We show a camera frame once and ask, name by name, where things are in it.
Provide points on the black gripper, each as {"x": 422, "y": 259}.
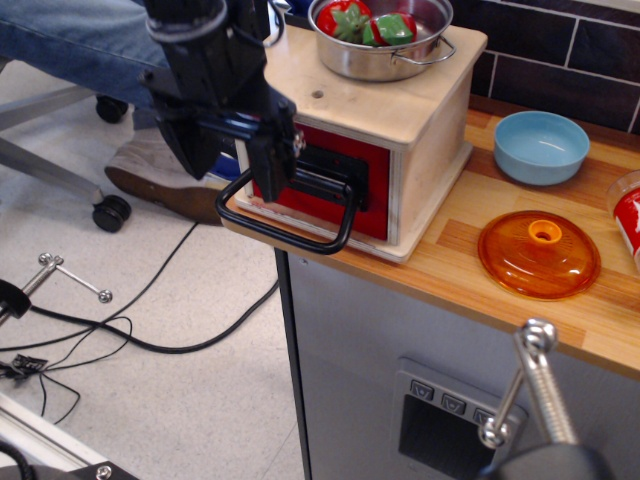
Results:
{"x": 215, "y": 85}

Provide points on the black metal drawer handle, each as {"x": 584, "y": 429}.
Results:
{"x": 323, "y": 174}

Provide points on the red front wooden drawer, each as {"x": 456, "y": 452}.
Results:
{"x": 371, "y": 222}

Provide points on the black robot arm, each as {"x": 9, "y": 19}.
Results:
{"x": 206, "y": 10}

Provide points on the blue object behind box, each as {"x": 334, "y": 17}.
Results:
{"x": 225, "y": 167}

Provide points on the light wooden box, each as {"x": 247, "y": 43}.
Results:
{"x": 410, "y": 132}

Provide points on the grey sneaker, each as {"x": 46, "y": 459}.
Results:
{"x": 146, "y": 168}

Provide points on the black chair caster back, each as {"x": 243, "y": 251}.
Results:
{"x": 110, "y": 110}

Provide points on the black chair caster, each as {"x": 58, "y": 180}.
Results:
{"x": 111, "y": 214}
{"x": 110, "y": 110}

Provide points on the black chair caster front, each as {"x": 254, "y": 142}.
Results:
{"x": 111, "y": 214}

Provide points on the person leg in jeans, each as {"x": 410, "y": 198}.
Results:
{"x": 103, "y": 46}

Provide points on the red toy strawberry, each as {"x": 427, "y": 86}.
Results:
{"x": 344, "y": 20}

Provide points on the red green toy vegetable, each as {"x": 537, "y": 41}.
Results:
{"x": 391, "y": 29}

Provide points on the office chair base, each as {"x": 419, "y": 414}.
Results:
{"x": 19, "y": 159}

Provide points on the silver clamp screw left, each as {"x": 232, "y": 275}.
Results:
{"x": 16, "y": 301}

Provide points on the silver clamp screw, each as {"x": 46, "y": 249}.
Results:
{"x": 562, "y": 456}
{"x": 16, "y": 301}

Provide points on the grey toy kitchen cabinet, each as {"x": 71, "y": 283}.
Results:
{"x": 393, "y": 365}

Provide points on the light blue bowl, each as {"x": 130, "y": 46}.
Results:
{"x": 539, "y": 148}

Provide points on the orange transparent lid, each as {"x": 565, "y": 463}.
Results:
{"x": 539, "y": 255}

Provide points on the silver clamp screw right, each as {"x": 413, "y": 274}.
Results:
{"x": 562, "y": 456}

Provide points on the red white cup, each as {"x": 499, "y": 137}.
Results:
{"x": 622, "y": 199}

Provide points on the steel pot with handles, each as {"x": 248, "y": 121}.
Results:
{"x": 389, "y": 63}

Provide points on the aluminium frame rail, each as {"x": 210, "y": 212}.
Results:
{"x": 51, "y": 452}

